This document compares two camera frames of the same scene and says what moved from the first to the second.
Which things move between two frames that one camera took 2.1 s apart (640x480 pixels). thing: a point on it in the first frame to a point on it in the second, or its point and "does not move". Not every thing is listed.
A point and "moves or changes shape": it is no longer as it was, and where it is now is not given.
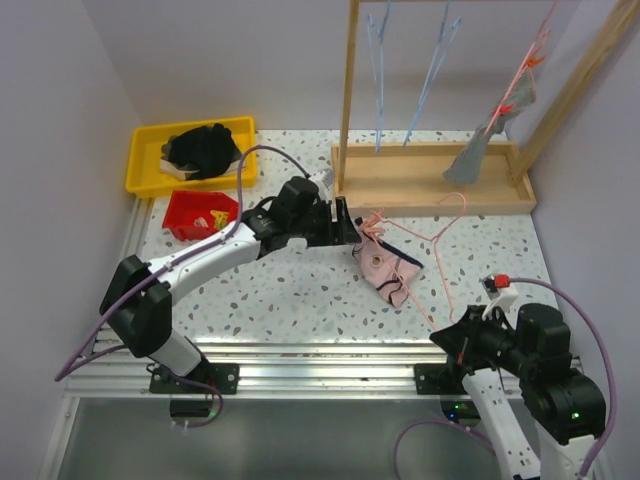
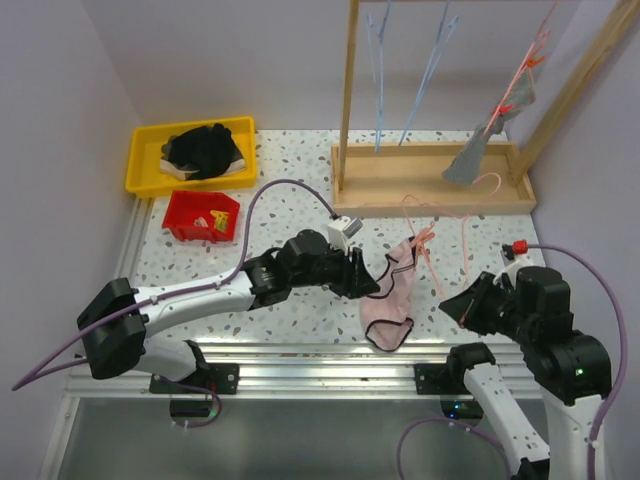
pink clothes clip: x=371 y=223 to x=422 y=236
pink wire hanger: x=380 y=220 to x=462 y=218
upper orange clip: x=532 y=61 does not move
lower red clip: x=503 y=109 does not move
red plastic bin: x=185 y=206 does not move
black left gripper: x=340 y=232 to x=354 y=279
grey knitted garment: x=464 y=166 does not move
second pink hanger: x=540 y=36 does not move
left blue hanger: x=377 y=46 does not move
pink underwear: x=391 y=271 moves or changes shape
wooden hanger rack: x=408 y=179 does not move
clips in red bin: x=220 y=220 does not move
